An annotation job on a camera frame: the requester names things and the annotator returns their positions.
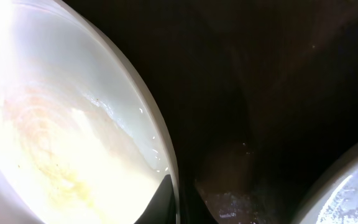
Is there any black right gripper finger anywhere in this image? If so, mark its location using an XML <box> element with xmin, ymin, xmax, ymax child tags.
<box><xmin>135</xmin><ymin>175</ymin><xmax>177</xmax><ymax>224</ymax></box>

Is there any cream plate with ketchup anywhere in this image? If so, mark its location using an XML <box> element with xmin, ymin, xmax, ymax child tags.
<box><xmin>0</xmin><ymin>1</ymin><xmax>180</xmax><ymax>223</ymax></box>

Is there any white plate with ketchup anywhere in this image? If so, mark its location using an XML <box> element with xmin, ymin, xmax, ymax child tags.
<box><xmin>291</xmin><ymin>143</ymin><xmax>358</xmax><ymax>224</ymax></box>

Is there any brown serving tray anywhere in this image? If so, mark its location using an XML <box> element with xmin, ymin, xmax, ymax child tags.
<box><xmin>69</xmin><ymin>0</ymin><xmax>358</xmax><ymax>223</ymax></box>

